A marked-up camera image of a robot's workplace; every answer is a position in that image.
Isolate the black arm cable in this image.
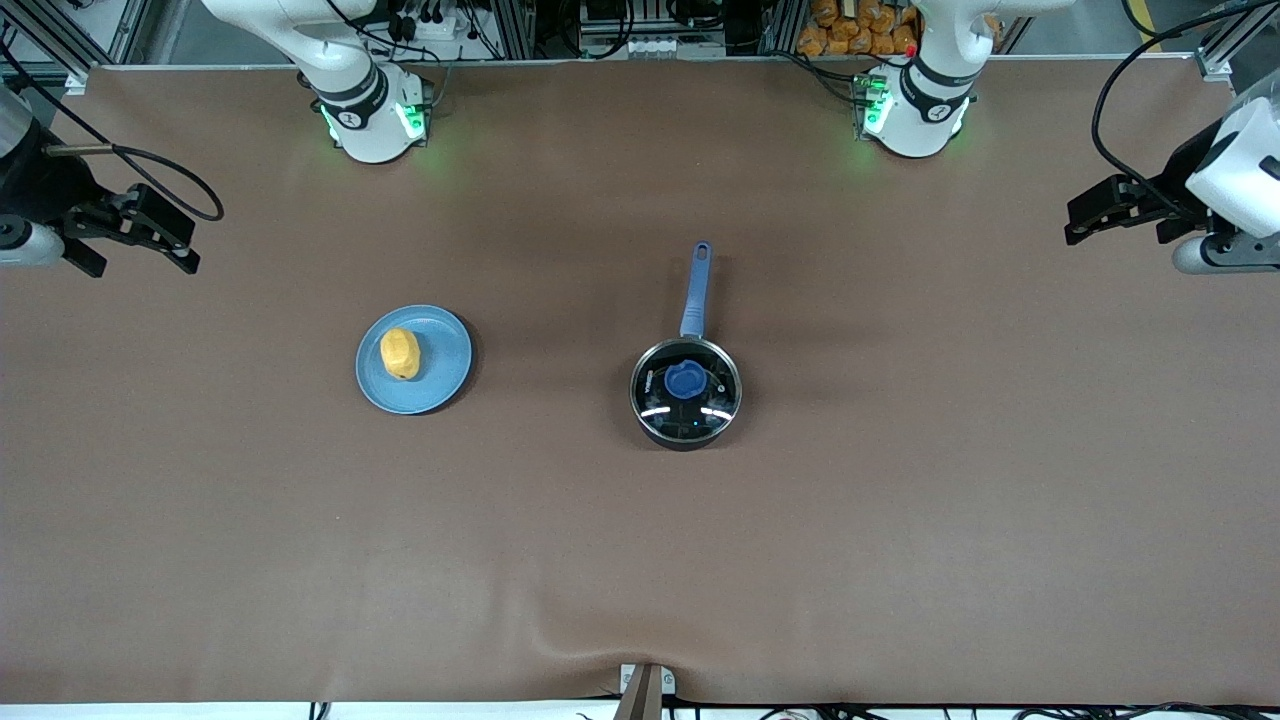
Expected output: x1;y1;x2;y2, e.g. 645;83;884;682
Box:
1092;0;1280;217
0;30;225;223

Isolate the glass lid with blue knob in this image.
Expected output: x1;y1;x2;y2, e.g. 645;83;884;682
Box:
631;339;743;444

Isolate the aluminium frame profile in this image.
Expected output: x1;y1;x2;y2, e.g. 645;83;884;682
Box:
1195;0;1280;83
0;0;151;96

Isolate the black pot with blue handle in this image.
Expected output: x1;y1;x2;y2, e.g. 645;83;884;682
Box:
629;240;744;452

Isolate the blue round plate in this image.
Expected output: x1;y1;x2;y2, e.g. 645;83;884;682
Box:
356;304;474;416

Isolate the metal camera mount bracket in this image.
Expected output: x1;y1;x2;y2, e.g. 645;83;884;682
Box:
620;663;676;720

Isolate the white power strip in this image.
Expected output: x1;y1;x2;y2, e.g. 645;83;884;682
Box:
392;0;457;41

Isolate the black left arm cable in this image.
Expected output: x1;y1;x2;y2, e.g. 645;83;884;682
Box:
1092;0;1280;217

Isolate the brown table cover mat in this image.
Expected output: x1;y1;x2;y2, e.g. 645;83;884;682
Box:
0;58;1280;706

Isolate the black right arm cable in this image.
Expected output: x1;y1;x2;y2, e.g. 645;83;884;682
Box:
0;30;225;223

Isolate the yellow potato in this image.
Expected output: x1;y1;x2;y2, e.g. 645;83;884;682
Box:
380;327;421;383

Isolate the bag of orange items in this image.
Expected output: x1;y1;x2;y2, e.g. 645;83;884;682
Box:
797;0;921;58

